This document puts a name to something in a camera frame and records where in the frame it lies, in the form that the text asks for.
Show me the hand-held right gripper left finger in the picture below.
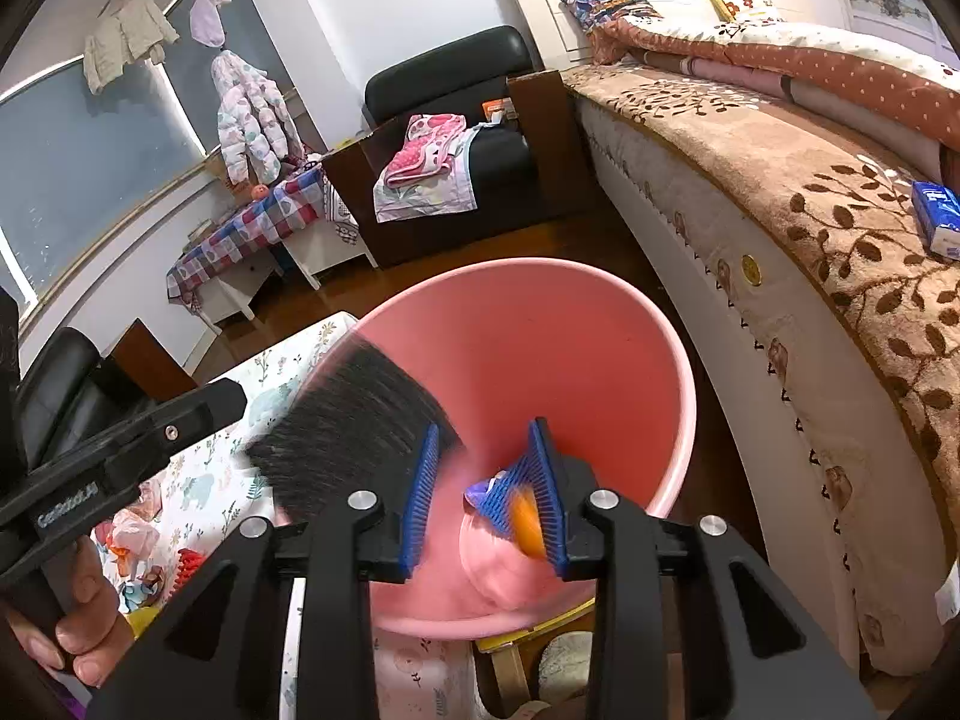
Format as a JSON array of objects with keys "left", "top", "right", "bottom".
[{"left": 86, "top": 422, "right": 443, "bottom": 720}]

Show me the white patterned puffer jacket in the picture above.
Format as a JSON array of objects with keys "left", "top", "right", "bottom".
[{"left": 210, "top": 52, "right": 305, "bottom": 185}]

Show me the pink plastic bin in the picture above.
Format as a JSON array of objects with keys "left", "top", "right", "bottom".
[{"left": 341, "top": 259, "right": 698, "bottom": 642}]

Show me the yellow flower pillow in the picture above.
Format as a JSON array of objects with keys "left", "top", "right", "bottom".
[{"left": 706, "top": 0, "right": 785, "bottom": 22}]

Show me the white floral cloth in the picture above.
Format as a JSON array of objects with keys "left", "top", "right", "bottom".
[{"left": 373, "top": 124, "right": 481, "bottom": 224}]

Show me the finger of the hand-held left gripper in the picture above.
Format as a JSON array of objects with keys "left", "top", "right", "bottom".
[{"left": 148, "top": 379, "right": 249, "bottom": 460}]

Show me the white low table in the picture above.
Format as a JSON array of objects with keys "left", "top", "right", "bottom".
[{"left": 196, "top": 195, "right": 380, "bottom": 336}]

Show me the pink strawberry cloth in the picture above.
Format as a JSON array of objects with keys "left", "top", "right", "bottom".
[{"left": 382, "top": 112, "right": 466, "bottom": 188}]

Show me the white wardrobe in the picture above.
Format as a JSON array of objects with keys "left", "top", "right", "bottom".
[{"left": 821, "top": 0, "right": 960, "bottom": 65}]

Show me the person's left hand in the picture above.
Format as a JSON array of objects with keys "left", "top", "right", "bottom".
[{"left": 4, "top": 538, "right": 137, "bottom": 689}]

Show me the brown leaf pattern blanket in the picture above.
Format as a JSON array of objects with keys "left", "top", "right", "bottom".
[{"left": 562, "top": 60, "right": 960, "bottom": 616}]

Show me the dotted brown white quilt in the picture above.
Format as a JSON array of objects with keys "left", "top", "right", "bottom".
[{"left": 592, "top": 15, "right": 960, "bottom": 143}]

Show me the orange blue snack wrapper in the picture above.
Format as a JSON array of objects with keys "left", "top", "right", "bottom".
[{"left": 463, "top": 465, "right": 548, "bottom": 563}]

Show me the wooden stool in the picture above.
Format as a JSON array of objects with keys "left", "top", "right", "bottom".
[{"left": 476, "top": 600, "right": 601, "bottom": 720}]

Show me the black leather wooden armchair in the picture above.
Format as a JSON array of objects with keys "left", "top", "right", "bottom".
[
  {"left": 15, "top": 319, "right": 248, "bottom": 466},
  {"left": 321, "top": 25, "right": 593, "bottom": 269}
]

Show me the blue tissue pack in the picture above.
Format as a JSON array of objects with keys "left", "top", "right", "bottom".
[{"left": 911, "top": 181, "right": 960, "bottom": 262}]

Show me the black bristle brush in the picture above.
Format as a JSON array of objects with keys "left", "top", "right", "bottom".
[{"left": 244, "top": 341, "right": 466, "bottom": 530}]

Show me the animal flower printed tablecloth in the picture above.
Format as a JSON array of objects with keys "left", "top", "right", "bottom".
[{"left": 90, "top": 311, "right": 481, "bottom": 720}]

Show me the red spiky toy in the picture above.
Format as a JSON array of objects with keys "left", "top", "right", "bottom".
[{"left": 175, "top": 547, "right": 207, "bottom": 597}]

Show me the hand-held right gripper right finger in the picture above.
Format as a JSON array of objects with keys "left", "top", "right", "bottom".
[{"left": 525, "top": 418, "right": 878, "bottom": 720}]

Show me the beige jacket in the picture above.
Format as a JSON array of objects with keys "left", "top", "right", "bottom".
[{"left": 81, "top": 0, "right": 181, "bottom": 95}]

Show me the colourful printed pillow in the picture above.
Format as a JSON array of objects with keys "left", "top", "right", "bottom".
[{"left": 559, "top": 0, "right": 661, "bottom": 35}]

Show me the pink hat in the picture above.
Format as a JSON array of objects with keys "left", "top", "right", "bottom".
[{"left": 189, "top": 0, "right": 232, "bottom": 50}]

